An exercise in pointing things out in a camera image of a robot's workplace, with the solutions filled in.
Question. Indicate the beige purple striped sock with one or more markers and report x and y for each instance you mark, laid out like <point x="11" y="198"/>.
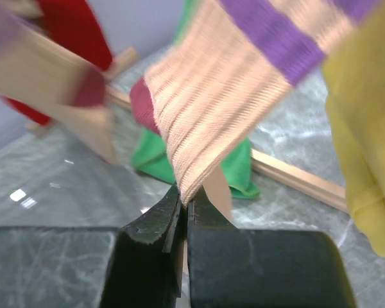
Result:
<point x="235" y="61"/>

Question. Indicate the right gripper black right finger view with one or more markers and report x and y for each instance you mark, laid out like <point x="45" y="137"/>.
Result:
<point x="233" y="267"/>

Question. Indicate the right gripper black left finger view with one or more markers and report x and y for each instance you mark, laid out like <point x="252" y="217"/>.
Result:
<point x="145" y="268"/>

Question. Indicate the red patterned sock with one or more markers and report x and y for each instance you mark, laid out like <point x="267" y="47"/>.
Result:
<point x="73" y="25"/>

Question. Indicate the green cloth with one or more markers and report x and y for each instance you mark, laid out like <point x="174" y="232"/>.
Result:
<point x="187" y="97"/>

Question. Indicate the wooden clothes rack frame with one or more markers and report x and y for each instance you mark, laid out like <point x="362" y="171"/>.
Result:
<point x="236" y="172"/>

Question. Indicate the yellow cloth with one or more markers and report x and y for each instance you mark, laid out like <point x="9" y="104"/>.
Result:
<point x="355" y="105"/>

